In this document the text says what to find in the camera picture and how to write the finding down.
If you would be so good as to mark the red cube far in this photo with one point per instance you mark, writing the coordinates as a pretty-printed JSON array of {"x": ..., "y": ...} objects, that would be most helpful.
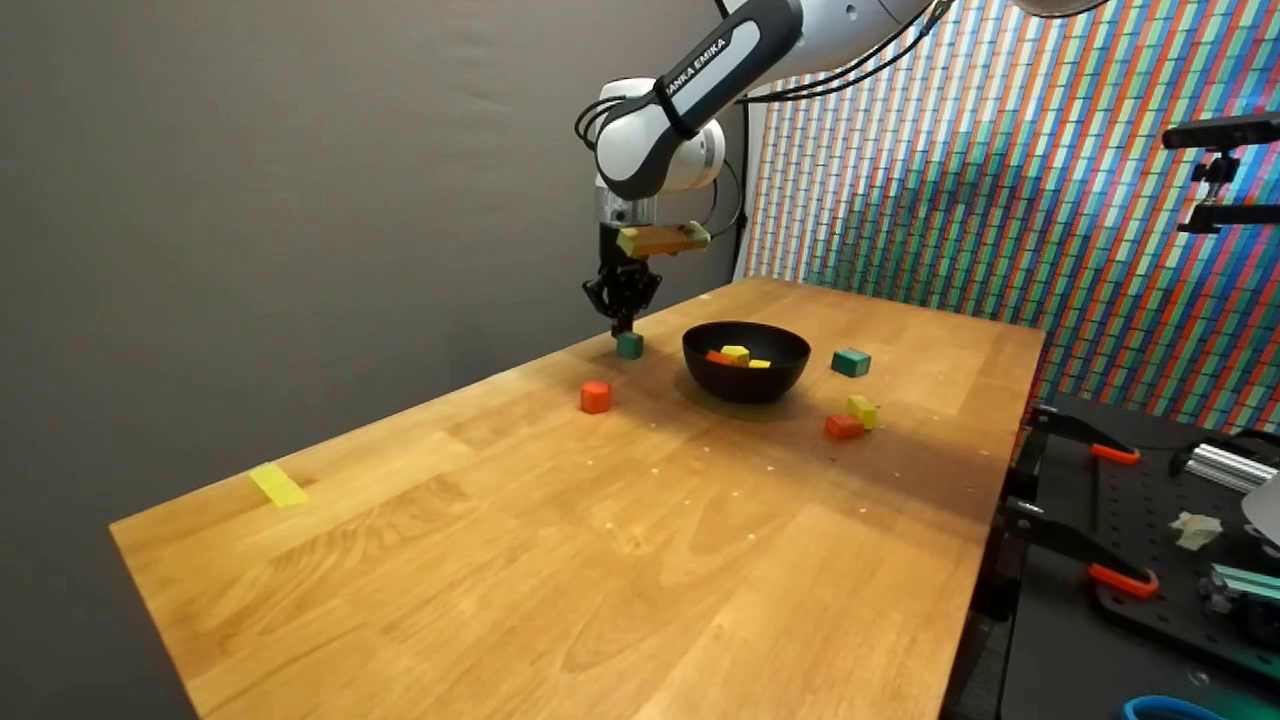
[{"x": 592, "y": 399}]

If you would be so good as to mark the yellow tape strip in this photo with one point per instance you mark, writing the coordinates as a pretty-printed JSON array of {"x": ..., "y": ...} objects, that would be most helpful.
[{"x": 276, "y": 486}]

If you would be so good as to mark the orange-handled clamp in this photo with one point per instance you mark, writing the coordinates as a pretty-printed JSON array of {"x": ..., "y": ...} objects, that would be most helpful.
[{"x": 1084, "y": 432}]

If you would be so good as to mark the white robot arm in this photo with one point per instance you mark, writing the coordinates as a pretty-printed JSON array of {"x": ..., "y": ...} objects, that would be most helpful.
[{"x": 660, "y": 135}]

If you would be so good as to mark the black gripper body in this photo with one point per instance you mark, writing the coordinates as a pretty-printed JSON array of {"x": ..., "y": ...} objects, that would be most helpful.
[{"x": 621, "y": 285}]

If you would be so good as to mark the large green cube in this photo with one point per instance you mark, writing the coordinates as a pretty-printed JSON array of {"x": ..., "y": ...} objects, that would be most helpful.
[{"x": 850, "y": 363}]

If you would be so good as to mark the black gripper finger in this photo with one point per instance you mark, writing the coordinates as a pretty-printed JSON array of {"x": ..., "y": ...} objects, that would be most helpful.
[{"x": 627, "y": 323}]

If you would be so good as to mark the small green cube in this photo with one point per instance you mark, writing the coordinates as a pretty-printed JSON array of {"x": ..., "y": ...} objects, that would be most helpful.
[{"x": 631, "y": 344}]

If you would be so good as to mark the black perforated side board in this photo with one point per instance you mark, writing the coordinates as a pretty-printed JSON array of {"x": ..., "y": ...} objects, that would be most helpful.
[{"x": 1062, "y": 649}]

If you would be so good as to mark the yellow cube red side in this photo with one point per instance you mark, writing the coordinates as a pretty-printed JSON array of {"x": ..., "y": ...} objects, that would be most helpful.
[{"x": 843, "y": 428}]

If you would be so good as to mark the black clamp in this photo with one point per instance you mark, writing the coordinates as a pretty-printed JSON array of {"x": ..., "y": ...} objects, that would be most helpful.
[{"x": 1100, "y": 567}]

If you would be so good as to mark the black bowl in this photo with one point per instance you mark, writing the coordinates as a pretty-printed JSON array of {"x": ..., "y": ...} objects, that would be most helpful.
[{"x": 741, "y": 386}]

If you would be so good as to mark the yellow-green cube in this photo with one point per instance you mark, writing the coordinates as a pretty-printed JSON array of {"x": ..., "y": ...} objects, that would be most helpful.
[{"x": 864, "y": 411}]

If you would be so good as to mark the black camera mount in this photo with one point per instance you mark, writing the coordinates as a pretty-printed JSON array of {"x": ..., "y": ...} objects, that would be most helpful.
[{"x": 1216, "y": 170}]

